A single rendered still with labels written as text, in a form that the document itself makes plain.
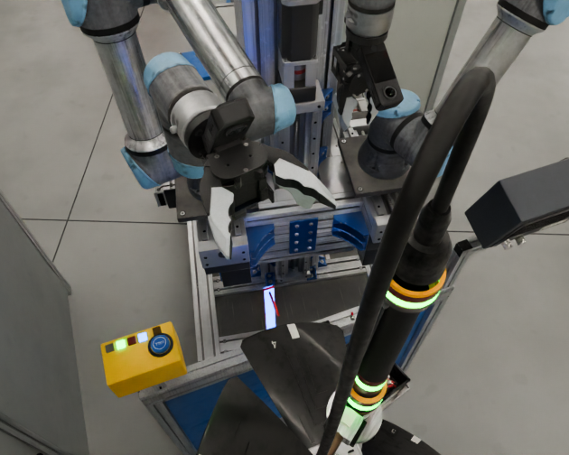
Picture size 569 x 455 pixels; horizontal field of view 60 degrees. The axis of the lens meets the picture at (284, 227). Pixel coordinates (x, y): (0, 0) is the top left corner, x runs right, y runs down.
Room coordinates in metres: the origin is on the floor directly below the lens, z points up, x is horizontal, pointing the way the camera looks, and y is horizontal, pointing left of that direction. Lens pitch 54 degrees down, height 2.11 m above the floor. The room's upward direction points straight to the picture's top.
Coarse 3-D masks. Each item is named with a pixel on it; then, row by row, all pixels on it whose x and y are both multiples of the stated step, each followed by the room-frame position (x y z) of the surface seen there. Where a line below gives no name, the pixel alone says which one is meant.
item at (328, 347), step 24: (264, 336) 0.39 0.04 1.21; (288, 336) 0.39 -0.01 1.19; (312, 336) 0.40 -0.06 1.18; (336, 336) 0.41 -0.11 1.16; (264, 360) 0.34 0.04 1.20; (288, 360) 0.34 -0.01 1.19; (312, 360) 0.35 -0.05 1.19; (336, 360) 0.35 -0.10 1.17; (264, 384) 0.30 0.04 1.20; (288, 384) 0.30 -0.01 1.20; (312, 384) 0.30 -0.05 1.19; (336, 384) 0.30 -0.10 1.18; (288, 408) 0.25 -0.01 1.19; (312, 408) 0.26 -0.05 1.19; (312, 432) 0.21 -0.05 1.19
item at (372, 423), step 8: (328, 408) 0.18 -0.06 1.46; (328, 416) 0.15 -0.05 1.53; (360, 416) 0.15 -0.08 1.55; (368, 416) 0.17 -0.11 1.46; (376, 416) 0.17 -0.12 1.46; (352, 424) 0.14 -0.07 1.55; (360, 424) 0.14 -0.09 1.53; (368, 424) 0.16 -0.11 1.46; (376, 424) 0.16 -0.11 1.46; (344, 432) 0.13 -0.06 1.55; (352, 432) 0.13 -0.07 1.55; (360, 432) 0.14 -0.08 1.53; (368, 432) 0.15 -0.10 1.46; (376, 432) 0.15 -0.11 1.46; (344, 440) 0.12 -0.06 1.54; (352, 440) 0.13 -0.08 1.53; (360, 440) 0.14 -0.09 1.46; (368, 440) 0.14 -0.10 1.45
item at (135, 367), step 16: (128, 336) 0.44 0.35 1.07; (176, 336) 0.46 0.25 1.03; (112, 352) 0.41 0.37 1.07; (128, 352) 0.41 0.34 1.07; (144, 352) 0.41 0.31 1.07; (176, 352) 0.41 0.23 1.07; (112, 368) 0.37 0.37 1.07; (128, 368) 0.37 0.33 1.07; (144, 368) 0.37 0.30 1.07; (160, 368) 0.37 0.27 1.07; (176, 368) 0.38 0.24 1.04; (112, 384) 0.34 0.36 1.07; (128, 384) 0.35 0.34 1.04; (144, 384) 0.36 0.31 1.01
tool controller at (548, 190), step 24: (552, 168) 0.78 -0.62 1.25; (504, 192) 0.72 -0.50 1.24; (528, 192) 0.72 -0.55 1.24; (552, 192) 0.72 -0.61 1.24; (480, 216) 0.74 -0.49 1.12; (504, 216) 0.69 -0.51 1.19; (528, 216) 0.66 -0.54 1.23; (552, 216) 0.68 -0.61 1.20; (480, 240) 0.71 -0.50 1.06; (504, 240) 0.69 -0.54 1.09
